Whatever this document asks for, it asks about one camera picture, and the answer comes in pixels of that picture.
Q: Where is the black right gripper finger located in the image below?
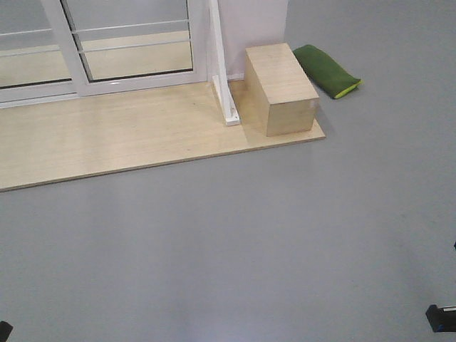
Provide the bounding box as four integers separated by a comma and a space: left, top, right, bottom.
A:
425, 304, 456, 333

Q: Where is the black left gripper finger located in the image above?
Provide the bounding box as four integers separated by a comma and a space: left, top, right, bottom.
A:
0, 321, 13, 342

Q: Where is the white framed sliding glass door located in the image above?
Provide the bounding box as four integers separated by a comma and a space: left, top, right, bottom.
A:
42, 1, 209, 96

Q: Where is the light wooden platform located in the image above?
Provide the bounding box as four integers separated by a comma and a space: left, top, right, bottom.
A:
1, 81, 325, 191

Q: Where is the fixed white glass panel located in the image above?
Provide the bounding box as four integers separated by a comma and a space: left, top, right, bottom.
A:
1, 1, 78, 108

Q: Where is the green sandbag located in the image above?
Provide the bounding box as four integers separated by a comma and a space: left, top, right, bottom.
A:
293, 44, 363, 99

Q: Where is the light wooden box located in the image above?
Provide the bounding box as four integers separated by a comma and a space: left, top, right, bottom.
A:
244, 43, 319, 137

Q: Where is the white wall panel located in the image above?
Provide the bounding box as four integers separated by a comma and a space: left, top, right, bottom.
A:
218, 0, 289, 79

